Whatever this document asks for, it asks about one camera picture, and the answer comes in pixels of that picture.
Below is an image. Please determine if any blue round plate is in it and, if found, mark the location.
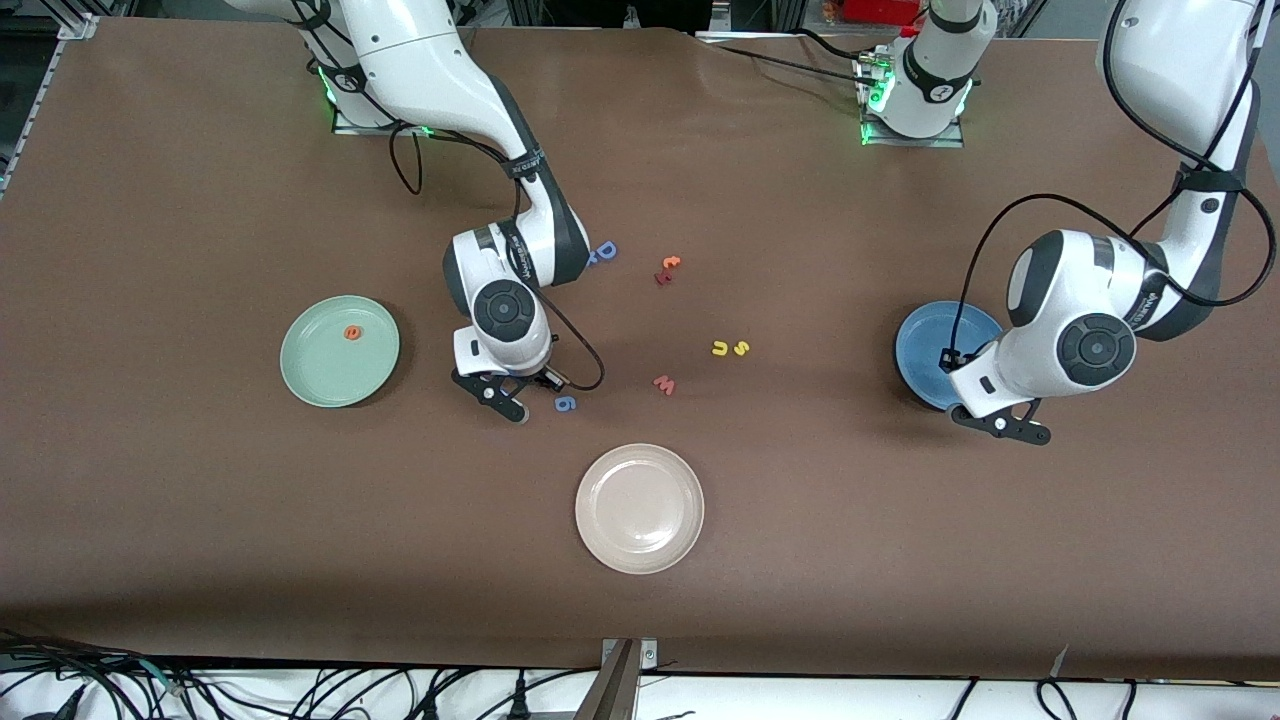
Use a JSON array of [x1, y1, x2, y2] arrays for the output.
[[895, 300, 1004, 412]]

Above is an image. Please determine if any beige round plate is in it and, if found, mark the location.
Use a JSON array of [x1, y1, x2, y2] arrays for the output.
[[575, 443, 705, 576]]

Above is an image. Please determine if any mint green round plate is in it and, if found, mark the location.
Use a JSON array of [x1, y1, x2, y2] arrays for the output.
[[280, 295, 401, 409]]

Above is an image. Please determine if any red box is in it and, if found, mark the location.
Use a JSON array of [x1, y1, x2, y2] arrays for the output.
[[840, 0, 926, 26]]

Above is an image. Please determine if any brown table cover sheet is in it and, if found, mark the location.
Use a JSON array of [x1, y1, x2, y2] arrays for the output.
[[0, 15, 1280, 683]]

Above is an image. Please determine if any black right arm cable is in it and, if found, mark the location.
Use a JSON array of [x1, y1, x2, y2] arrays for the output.
[[285, 0, 606, 393]]

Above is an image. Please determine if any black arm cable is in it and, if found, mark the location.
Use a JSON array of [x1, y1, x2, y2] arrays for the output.
[[940, 0, 1278, 373], [285, 0, 606, 393]]

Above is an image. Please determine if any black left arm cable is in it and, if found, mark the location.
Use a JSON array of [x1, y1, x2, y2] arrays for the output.
[[940, 0, 1278, 373]]

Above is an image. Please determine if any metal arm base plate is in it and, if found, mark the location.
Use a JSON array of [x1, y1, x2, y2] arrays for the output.
[[860, 50, 966, 149], [332, 95, 441, 136]]

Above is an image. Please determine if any metal table clamp bracket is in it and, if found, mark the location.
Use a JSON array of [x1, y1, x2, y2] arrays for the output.
[[575, 638, 659, 720]]

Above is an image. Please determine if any black cable on table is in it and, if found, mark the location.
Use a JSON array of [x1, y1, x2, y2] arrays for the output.
[[700, 30, 881, 81]]

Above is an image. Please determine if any black looped floor cable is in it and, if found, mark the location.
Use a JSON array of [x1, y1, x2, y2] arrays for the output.
[[1036, 677, 1083, 720]]

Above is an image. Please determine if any teal tipped floor cable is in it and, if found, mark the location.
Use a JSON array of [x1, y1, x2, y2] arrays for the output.
[[135, 658, 191, 699]]

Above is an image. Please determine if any aluminium table edge rail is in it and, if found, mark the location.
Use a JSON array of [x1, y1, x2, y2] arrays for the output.
[[0, 40, 63, 196]]

